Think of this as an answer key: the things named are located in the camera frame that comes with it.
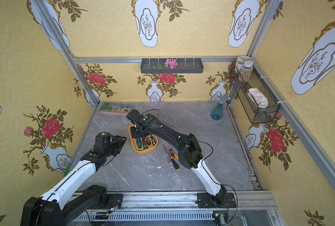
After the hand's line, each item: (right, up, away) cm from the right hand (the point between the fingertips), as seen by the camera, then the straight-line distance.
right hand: (139, 130), depth 89 cm
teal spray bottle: (+55, +11, +19) cm, 59 cm away
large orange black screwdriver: (+22, -20, -2) cm, 30 cm away
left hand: (-10, -5, -3) cm, 12 cm away
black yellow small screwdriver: (+8, -8, +6) cm, 13 cm away
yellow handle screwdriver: (+23, -17, -1) cm, 28 cm away
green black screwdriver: (+1, -7, -7) cm, 10 cm away
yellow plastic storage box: (+2, -10, +6) cm, 12 cm away
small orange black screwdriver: (+4, -8, +6) cm, 11 cm away
